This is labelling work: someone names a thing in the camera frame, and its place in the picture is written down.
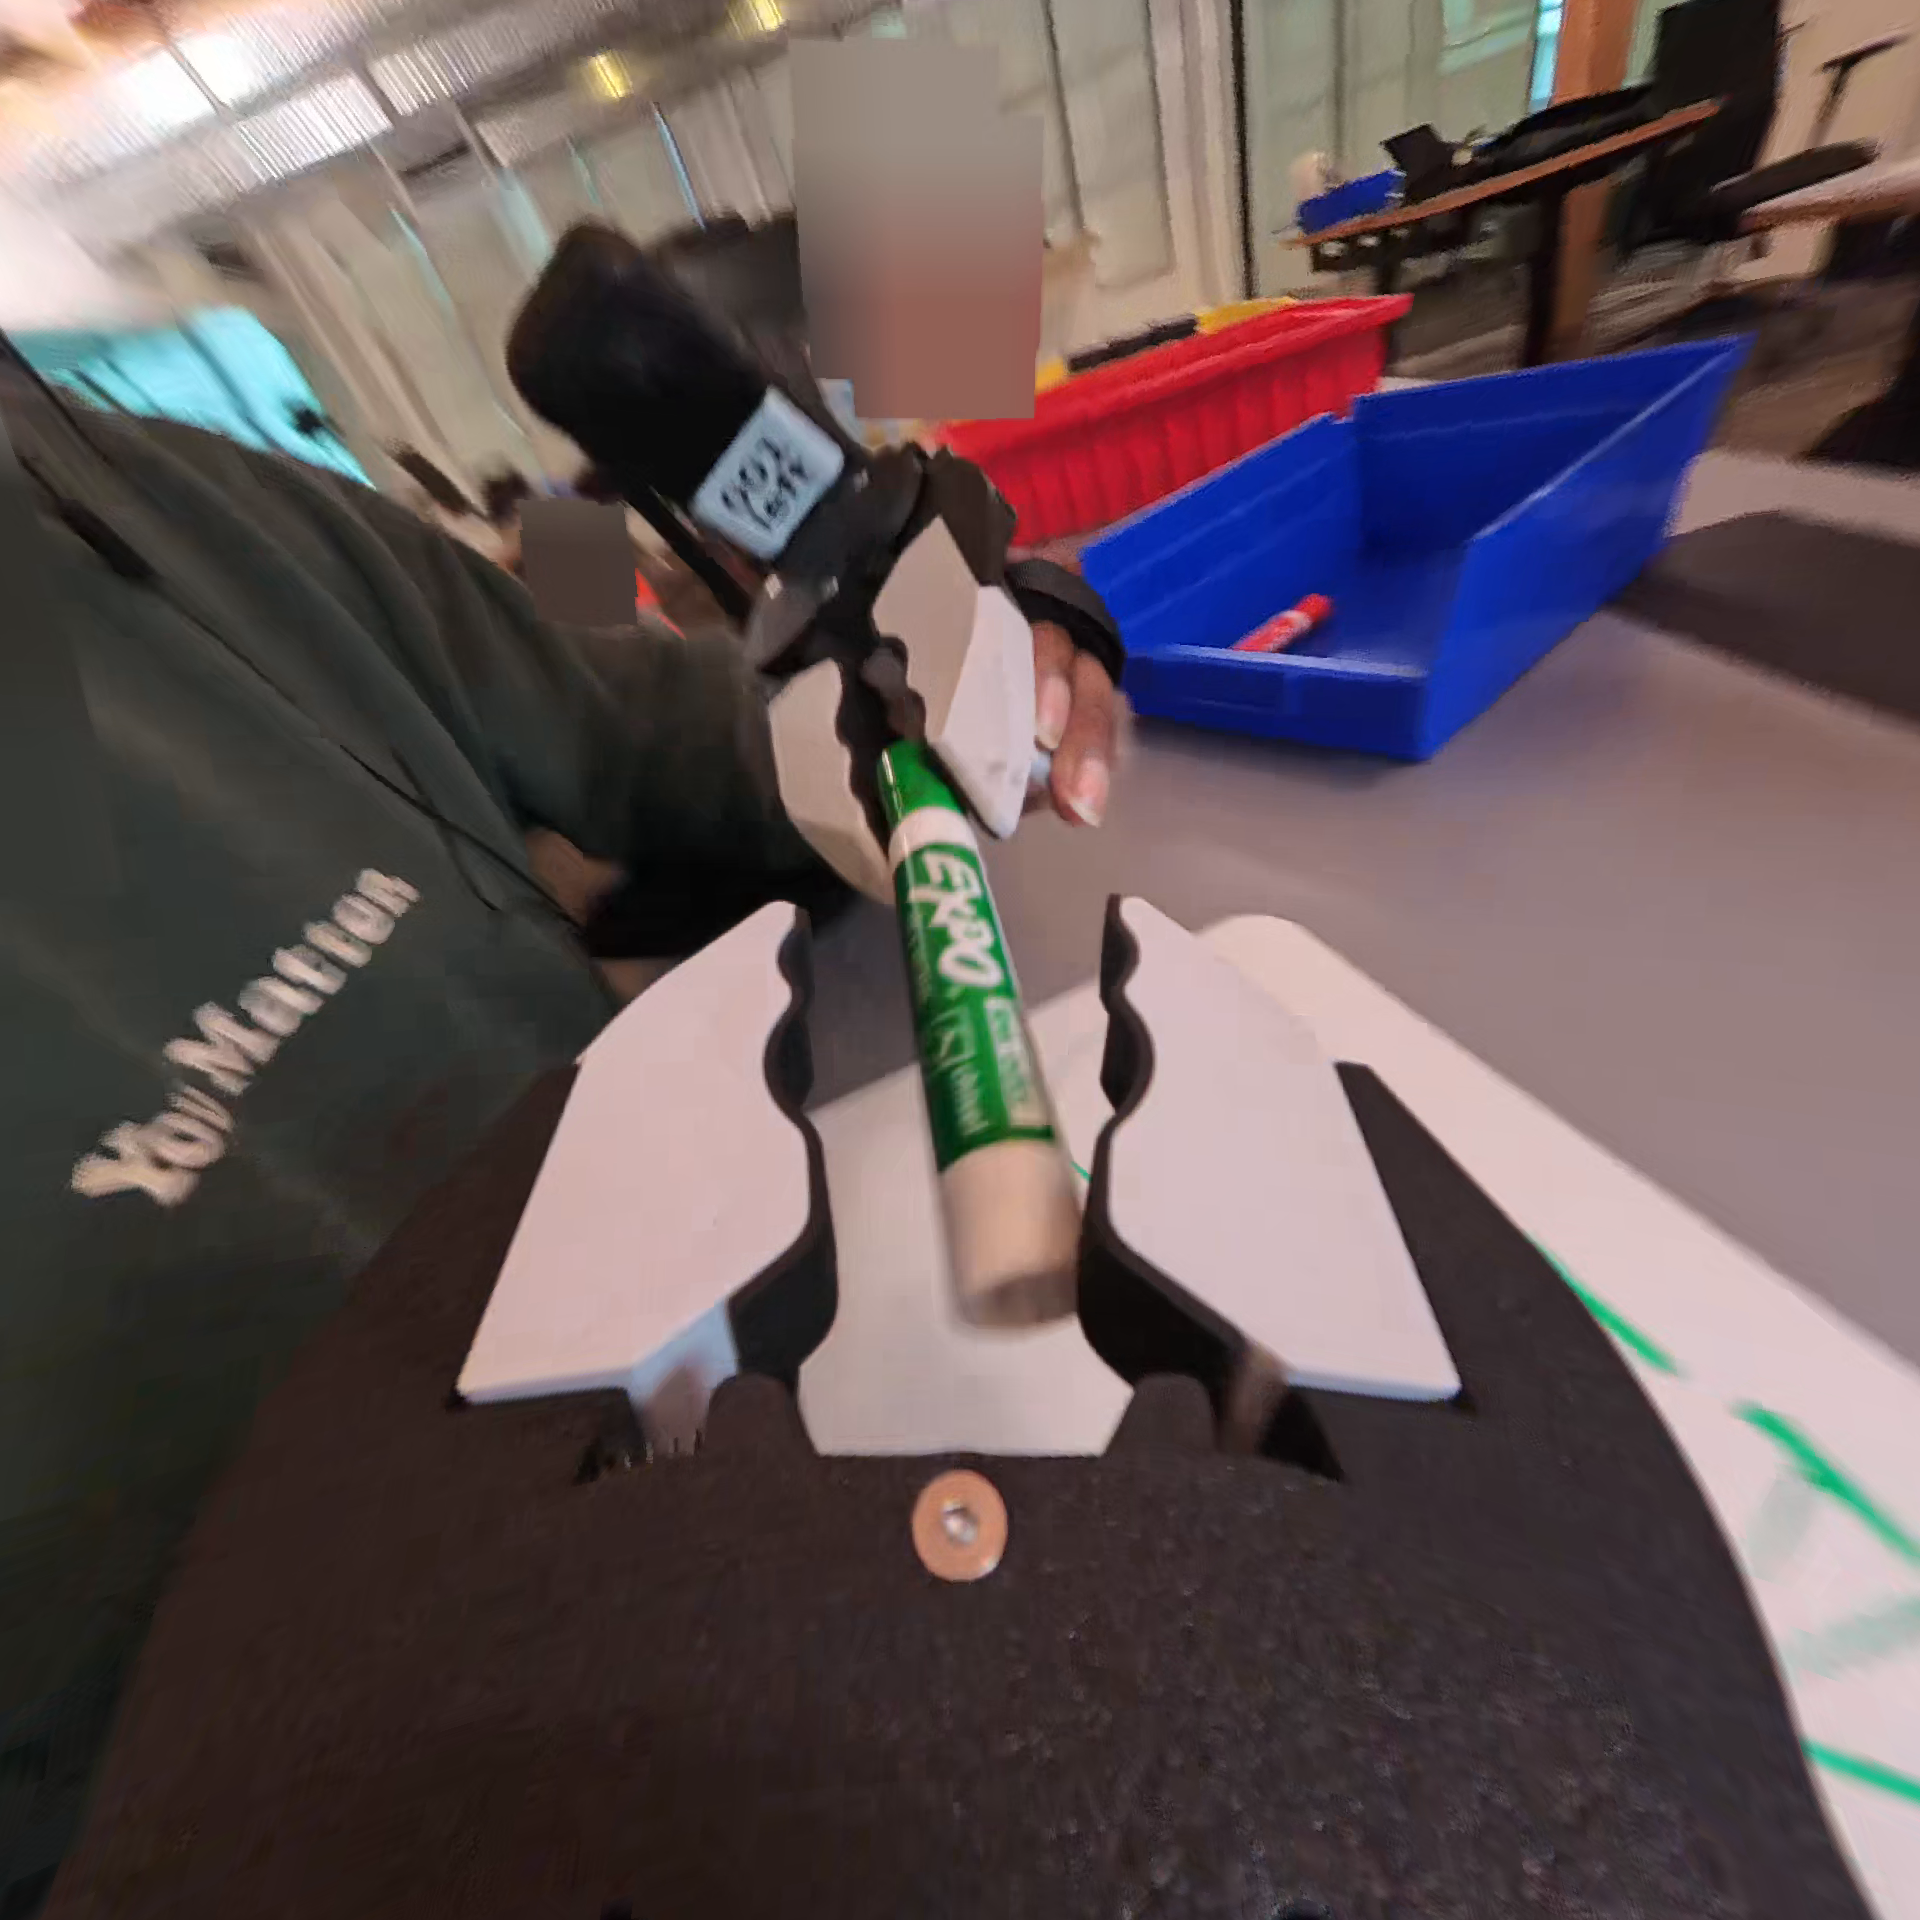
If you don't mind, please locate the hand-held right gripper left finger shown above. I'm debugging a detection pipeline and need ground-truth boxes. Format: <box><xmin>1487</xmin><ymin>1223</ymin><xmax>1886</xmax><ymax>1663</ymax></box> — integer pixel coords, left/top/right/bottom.
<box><xmin>457</xmin><ymin>901</ymin><xmax>842</xmax><ymax>1411</ymax></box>

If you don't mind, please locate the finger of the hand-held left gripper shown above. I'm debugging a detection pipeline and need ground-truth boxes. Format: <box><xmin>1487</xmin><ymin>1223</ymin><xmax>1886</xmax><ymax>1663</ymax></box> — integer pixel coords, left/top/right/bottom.
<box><xmin>766</xmin><ymin>666</ymin><xmax>903</xmax><ymax>902</ymax></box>
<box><xmin>871</xmin><ymin>515</ymin><xmax>1046</xmax><ymax>841</ymax></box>

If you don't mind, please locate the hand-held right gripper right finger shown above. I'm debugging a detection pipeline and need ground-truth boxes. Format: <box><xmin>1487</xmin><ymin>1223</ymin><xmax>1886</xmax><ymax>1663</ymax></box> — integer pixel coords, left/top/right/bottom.
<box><xmin>1073</xmin><ymin>890</ymin><xmax>1466</xmax><ymax>1411</ymax></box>

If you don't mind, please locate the green dry-erase marker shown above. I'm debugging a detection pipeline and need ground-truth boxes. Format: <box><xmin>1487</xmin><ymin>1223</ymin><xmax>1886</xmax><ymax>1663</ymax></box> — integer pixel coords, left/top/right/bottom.
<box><xmin>871</xmin><ymin>735</ymin><xmax>1086</xmax><ymax>1330</ymax></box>

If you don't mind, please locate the white whiteboard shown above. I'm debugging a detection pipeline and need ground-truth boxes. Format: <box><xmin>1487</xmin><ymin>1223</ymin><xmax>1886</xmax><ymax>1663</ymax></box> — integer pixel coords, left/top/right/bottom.
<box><xmin>795</xmin><ymin>910</ymin><xmax>1920</xmax><ymax>1920</ymax></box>

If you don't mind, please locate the blue plastic bin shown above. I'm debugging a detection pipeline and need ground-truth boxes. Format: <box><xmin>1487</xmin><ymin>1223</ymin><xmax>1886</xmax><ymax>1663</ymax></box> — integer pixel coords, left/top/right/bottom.
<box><xmin>1075</xmin><ymin>333</ymin><xmax>1750</xmax><ymax>762</ymax></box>

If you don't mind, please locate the person's left forearm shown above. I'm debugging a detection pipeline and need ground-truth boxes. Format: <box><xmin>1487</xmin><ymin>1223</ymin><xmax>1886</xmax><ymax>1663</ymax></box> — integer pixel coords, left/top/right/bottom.
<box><xmin>526</xmin><ymin>615</ymin><xmax>874</xmax><ymax>969</ymax></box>

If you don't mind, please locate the person's left hand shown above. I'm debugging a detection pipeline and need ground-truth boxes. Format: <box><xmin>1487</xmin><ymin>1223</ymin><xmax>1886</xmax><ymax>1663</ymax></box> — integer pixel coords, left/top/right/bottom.
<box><xmin>1022</xmin><ymin>615</ymin><xmax>1135</xmax><ymax>831</ymax></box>

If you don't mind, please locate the red plastic bin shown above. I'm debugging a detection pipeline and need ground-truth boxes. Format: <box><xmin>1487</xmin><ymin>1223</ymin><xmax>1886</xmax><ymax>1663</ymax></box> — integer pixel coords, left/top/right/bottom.
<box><xmin>943</xmin><ymin>293</ymin><xmax>1415</xmax><ymax>550</ymax></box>

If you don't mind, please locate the green sweatshirt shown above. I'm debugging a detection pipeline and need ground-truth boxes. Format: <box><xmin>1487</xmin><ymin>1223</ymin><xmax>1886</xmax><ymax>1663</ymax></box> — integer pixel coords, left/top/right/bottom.
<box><xmin>0</xmin><ymin>331</ymin><xmax>842</xmax><ymax>1920</ymax></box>

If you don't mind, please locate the wooden desk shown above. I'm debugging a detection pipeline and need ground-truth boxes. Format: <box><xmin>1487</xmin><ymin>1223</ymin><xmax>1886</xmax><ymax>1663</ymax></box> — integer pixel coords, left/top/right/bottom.
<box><xmin>1302</xmin><ymin>95</ymin><xmax>1733</xmax><ymax>368</ymax></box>

